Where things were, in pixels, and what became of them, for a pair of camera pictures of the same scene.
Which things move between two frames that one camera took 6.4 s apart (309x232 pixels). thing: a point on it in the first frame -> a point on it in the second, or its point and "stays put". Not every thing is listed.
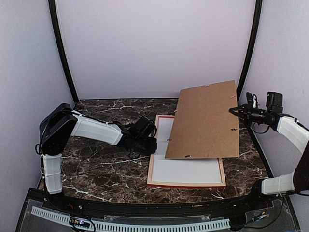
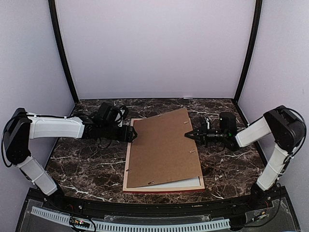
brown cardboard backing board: [203, 125] -> [161, 152]
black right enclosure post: [252, 45] stays put
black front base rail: [271, 205] stays put
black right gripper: [243, 117] -> [203, 137]
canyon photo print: [168, 169] -> [194, 181]
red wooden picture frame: [194, 173] -> [158, 189]
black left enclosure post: [57, 32] stays put
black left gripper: [152, 148] -> [126, 136]
